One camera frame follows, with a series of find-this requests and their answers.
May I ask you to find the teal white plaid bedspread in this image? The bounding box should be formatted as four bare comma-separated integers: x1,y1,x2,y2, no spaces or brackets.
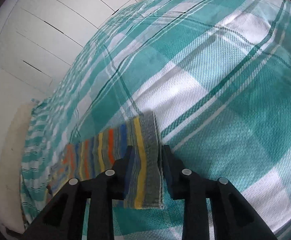
20,0,291,239

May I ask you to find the multicolour striped knit sweater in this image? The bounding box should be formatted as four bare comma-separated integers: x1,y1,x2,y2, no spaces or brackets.
47,112,163,209

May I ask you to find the cream bed headboard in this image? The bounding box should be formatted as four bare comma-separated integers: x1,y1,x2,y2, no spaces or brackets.
0,101,35,233

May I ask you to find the white wardrobe with drawers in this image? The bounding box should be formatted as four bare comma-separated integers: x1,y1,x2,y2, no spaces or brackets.
0,0,140,93

